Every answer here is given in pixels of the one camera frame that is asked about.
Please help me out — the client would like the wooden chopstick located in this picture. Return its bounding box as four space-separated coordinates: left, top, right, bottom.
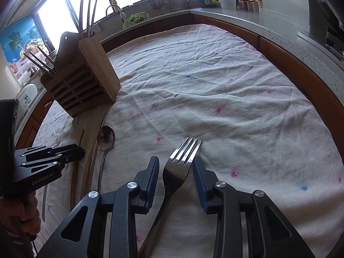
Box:
69 128 86 212
37 46 57 74
23 52 56 76

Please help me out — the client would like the steel sink faucet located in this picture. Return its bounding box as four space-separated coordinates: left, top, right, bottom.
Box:
106 3 127 23

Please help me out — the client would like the green vegetable colander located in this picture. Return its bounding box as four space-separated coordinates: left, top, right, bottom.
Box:
123 12 150 29

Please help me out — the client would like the wooden utensil holder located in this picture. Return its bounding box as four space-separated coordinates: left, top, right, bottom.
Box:
41 32 121 118

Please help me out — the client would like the steel chopstick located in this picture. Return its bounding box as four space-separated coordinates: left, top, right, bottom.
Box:
78 0 84 39
86 0 92 37
89 0 98 37

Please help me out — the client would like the white rice cooker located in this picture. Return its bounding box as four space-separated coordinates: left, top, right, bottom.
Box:
16 83 38 128

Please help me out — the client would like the person's left hand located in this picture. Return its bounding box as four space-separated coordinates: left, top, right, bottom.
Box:
1 191 41 246

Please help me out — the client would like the tropical fruit poster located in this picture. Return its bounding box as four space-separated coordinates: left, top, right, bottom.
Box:
1 16 50 85

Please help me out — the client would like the steel fork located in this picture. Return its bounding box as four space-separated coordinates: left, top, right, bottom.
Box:
138 137 202 257

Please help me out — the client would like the floral white tablecloth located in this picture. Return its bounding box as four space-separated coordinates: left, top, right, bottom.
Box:
34 25 343 257

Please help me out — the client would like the steel spoon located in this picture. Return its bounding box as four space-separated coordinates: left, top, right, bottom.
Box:
97 125 115 192

